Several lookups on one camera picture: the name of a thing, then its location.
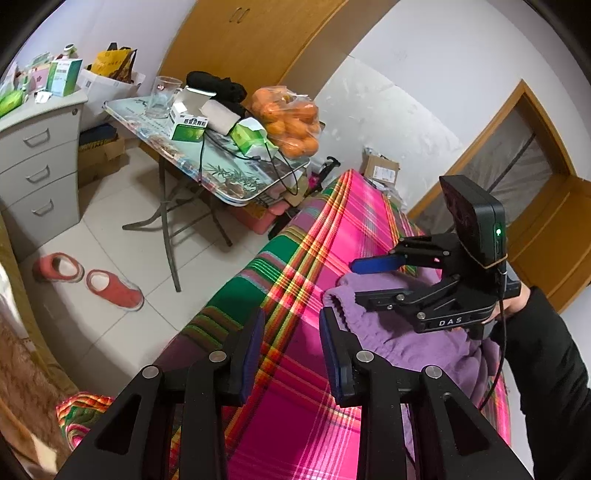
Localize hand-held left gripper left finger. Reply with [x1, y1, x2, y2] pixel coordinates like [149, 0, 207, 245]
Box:
[54, 308, 267, 480]

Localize beige pouch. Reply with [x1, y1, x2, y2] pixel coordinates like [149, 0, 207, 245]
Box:
[203, 99, 241, 136]

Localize grey door curtain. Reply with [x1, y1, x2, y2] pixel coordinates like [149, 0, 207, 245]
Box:
[455, 99, 555, 204]

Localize folding table with printed top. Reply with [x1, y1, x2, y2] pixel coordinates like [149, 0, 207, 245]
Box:
[102, 95, 311, 292]

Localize person's right forearm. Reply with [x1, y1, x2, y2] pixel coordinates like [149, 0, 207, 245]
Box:
[501, 286, 591, 480]

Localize purple fleece garment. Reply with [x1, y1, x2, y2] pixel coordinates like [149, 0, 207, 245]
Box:
[322, 265, 504, 467]

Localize glass mug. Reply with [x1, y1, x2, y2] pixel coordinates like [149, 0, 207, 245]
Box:
[147, 75, 184, 119]

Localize green medicine box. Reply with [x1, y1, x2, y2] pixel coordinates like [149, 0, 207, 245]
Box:
[168, 104, 211, 141]

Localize red slipper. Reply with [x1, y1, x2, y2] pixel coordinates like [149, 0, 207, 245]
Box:
[33, 252, 85, 284]
[86, 269, 144, 310]

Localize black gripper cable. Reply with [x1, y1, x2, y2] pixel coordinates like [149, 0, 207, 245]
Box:
[478, 270, 509, 411]

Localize wooden door frame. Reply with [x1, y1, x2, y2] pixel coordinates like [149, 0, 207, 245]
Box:
[407, 78, 580, 224]

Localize cardboard box with dark cloth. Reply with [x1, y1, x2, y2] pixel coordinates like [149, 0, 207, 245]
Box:
[78, 127, 126, 185]

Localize pink plastic basin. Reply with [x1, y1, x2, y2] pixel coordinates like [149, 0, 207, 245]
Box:
[240, 203, 289, 238]

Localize black spray bottle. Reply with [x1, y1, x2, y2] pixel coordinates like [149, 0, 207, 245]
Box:
[318, 157, 341, 185]

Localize green tissue packet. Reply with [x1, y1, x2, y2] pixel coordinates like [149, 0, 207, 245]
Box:
[230, 117, 269, 158]

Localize brown cardboard box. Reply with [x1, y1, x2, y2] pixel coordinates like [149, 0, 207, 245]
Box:
[360, 148, 400, 185]

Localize wooden door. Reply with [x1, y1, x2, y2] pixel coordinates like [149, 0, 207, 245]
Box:
[503, 173, 591, 317]

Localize black cloth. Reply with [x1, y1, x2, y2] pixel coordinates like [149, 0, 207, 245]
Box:
[186, 71, 252, 116]

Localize green white carton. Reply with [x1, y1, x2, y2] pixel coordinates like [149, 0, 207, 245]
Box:
[46, 58, 84, 97]

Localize grey drawer cabinet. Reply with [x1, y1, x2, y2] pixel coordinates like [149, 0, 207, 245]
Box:
[0, 88, 89, 259]

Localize pink green plaid blanket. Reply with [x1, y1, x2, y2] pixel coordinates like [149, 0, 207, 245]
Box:
[55, 168, 513, 480]

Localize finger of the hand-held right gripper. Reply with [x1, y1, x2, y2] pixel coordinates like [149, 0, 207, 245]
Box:
[355, 272, 462, 324]
[350, 232, 465, 278]

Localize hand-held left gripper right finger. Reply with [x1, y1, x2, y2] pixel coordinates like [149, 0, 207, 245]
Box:
[320, 307, 536, 480]

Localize pink carton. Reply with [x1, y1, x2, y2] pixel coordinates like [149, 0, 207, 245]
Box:
[25, 64, 51, 95]

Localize wooden wardrobe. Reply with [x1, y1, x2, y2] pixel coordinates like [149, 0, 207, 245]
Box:
[164, 0, 349, 100]

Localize brown fleece blanket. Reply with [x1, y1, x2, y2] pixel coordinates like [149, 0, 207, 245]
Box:
[0, 217, 81, 467]

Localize person's right hand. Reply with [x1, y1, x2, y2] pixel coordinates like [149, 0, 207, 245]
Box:
[490, 290, 525, 324]

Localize yellow paper bag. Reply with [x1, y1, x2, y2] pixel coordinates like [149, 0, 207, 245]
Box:
[90, 42, 138, 84]

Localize bag of oranges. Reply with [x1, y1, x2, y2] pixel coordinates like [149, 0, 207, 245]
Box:
[249, 86, 321, 158]

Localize open white box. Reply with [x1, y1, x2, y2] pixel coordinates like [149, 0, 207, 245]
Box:
[178, 86, 215, 114]

